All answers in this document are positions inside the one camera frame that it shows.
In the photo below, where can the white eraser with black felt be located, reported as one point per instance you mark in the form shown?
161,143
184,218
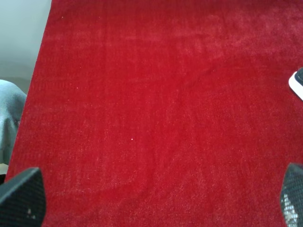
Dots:
296,83

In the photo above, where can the red velvet table cloth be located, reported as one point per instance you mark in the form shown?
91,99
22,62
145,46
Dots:
164,113

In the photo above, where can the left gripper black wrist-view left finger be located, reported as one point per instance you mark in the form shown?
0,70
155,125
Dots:
22,200

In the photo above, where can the grey trouser leg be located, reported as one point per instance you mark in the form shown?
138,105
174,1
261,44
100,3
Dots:
12,101

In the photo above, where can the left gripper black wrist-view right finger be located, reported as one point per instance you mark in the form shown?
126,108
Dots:
291,196

